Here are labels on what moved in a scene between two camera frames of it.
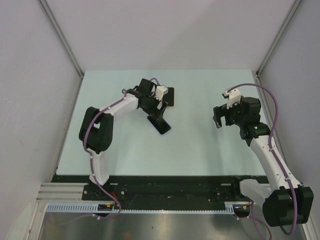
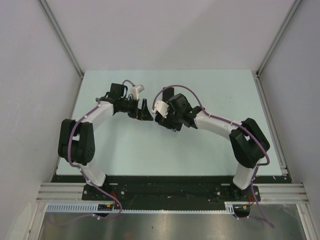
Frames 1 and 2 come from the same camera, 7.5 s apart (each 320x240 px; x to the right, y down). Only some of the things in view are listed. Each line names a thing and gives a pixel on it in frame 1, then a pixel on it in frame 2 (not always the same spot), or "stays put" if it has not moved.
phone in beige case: [169, 98] stays put
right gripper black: [221, 111] to [165, 122]
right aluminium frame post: [278, 38] stays put
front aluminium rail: [71, 193] stays put
